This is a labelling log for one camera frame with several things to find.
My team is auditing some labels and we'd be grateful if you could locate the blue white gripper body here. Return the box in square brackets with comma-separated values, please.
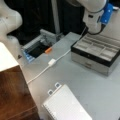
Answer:
[101, 3, 113, 24]

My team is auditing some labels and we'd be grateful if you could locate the white notebook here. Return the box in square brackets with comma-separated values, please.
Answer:
[43, 84, 92, 120]

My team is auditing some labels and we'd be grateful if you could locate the black box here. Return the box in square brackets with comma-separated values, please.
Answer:
[71, 34, 120, 76]

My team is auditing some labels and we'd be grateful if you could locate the wooden bookshelf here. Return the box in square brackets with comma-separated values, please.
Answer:
[0, 66, 40, 120]

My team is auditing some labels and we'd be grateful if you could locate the white table lamp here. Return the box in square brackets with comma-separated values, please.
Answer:
[0, 42, 19, 72]

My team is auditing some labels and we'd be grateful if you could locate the white cable with switch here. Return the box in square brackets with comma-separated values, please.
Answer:
[26, 49, 73, 84]

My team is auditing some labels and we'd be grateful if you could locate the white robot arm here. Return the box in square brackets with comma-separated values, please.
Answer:
[0, 0, 108, 66]

